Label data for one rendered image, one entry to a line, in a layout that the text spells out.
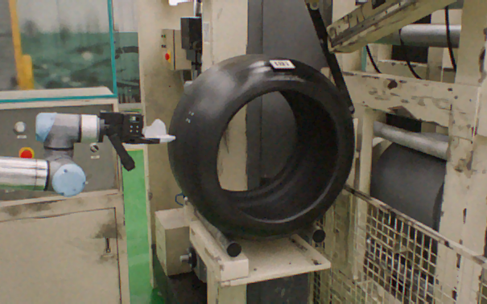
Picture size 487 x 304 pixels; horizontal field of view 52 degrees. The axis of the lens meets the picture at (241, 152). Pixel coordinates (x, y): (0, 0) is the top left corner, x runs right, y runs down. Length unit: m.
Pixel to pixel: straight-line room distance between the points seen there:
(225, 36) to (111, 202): 0.79
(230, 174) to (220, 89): 0.51
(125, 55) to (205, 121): 8.97
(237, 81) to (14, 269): 1.17
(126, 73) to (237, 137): 8.61
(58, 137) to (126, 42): 8.95
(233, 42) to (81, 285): 1.12
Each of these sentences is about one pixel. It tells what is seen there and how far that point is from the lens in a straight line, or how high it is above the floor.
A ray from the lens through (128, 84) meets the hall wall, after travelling 10.33.
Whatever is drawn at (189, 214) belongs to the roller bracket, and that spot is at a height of 0.89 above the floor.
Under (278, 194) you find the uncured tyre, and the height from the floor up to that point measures 0.96.
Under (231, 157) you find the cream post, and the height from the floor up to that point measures 1.08.
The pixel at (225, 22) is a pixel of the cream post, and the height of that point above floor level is 1.54.
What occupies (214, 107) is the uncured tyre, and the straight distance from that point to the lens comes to 1.34.
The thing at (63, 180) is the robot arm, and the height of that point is 1.18.
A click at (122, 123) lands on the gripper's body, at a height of 1.28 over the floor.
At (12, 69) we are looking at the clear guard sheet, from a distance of 1.93.
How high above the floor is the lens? 1.54
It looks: 14 degrees down
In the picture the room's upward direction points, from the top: straight up
